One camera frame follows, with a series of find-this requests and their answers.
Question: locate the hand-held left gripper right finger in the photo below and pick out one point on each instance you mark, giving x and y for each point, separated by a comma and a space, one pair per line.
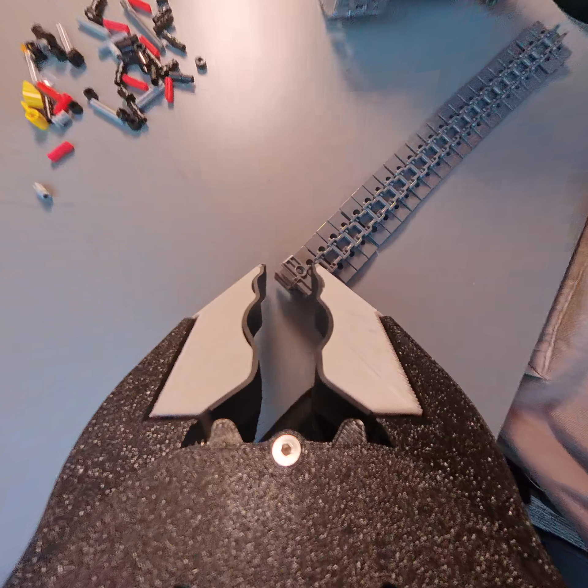
367, 363

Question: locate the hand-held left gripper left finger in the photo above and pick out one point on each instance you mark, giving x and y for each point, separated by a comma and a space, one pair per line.
206, 358

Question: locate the grey toy track belt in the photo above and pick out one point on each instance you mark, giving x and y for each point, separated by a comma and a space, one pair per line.
413, 165

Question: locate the pile of small building pieces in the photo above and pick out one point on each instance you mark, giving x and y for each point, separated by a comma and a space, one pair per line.
133, 46

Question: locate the grey desk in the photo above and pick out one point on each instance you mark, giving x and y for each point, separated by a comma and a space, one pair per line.
183, 206

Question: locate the person's beige hoodie torso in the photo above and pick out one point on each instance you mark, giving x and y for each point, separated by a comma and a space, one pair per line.
560, 413

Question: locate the small silver bush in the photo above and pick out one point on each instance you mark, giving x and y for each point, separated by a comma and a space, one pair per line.
42, 189

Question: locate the single red pin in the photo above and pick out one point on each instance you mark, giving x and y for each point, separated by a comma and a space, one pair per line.
60, 150

